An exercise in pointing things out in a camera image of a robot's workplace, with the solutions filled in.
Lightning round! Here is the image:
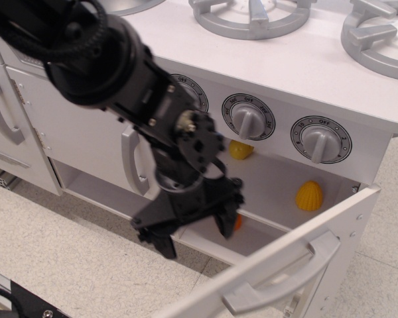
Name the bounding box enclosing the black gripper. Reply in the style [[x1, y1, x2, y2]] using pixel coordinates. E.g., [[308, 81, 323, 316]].
[[131, 176, 244, 259]]

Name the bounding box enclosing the silver oven door handle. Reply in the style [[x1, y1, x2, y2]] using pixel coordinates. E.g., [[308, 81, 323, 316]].
[[221, 230, 342, 315]]

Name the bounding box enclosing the white oven door with window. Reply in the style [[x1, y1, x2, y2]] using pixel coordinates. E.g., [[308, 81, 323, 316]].
[[155, 184, 381, 317]]

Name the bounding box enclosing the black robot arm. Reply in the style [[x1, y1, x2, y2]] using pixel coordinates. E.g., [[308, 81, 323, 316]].
[[0, 1, 243, 259]]

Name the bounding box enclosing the orange toy fruit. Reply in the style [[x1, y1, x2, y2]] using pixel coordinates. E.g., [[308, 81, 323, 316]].
[[234, 214, 242, 231]]

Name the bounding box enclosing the yellow toy pepper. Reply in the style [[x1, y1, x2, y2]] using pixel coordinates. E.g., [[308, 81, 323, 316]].
[[228, 140, 254, 160]]

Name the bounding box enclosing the yellow toy lemon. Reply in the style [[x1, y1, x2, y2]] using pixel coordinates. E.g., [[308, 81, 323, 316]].
[[295, 180, 323, 211]]

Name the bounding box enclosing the middle grey stove knob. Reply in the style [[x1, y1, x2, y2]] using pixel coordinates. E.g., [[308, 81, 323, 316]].
[[222, 93, 275, 140]]

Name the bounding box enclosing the grey stove knob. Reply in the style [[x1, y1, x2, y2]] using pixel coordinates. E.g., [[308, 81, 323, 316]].
[[171, 74, 209, 113], [222, 93, 275, 140], [291, 116, 352, 164]]

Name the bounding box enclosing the left grey stove knob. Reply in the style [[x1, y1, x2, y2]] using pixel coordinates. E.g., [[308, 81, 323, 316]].
[[171, 74, 209, 113]]

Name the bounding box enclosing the right grey stove knob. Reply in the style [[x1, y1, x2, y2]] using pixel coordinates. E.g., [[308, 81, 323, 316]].
[[291, 116, 352, 164]]

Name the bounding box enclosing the white toy kitchen cabinet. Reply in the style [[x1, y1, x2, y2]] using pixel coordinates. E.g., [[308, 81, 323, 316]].
[[0, 1, 398, 264]]

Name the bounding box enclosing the white left cabinet door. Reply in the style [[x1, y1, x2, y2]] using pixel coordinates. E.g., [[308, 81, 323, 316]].
[[0, 65, 62, 195]]

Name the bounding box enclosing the middle silver burner grate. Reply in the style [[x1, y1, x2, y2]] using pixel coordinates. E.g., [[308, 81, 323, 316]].
[[188, 1, 316, 40]]

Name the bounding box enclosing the silver burner grate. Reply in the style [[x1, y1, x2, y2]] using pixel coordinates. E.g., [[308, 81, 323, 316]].
[[188, 1, 316, 40], [341, 1, 398, 80]]

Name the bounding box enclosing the silver vent grille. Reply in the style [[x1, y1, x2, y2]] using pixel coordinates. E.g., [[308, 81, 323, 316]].
[[17, 53, 44, 68]]

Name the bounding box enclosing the right silver burner grate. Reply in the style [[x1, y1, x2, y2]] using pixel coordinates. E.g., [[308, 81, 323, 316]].
[[341, 1, 398, 80]]

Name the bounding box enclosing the silver middle door handle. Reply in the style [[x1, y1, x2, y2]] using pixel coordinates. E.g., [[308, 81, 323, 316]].
[[121, 127, 149, 196]]

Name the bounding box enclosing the aluminium frame rail right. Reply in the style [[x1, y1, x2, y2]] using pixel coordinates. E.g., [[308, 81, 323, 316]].
[[283, 295, 300, 317]]

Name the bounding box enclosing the aluminium frame rail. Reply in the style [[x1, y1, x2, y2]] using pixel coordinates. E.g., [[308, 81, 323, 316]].
[[0, 169, 21, 191], [283, 295, 300, 317]]

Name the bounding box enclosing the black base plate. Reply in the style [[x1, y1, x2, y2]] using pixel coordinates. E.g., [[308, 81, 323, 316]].
[[10, 281, 69, 318]]

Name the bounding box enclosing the aluminium frame rail left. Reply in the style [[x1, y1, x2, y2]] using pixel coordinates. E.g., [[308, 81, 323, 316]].
[[0, 169, 21, 191]]

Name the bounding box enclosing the black cable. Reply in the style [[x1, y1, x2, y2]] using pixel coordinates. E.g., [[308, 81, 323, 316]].
[[0, 285, 24, 318]]

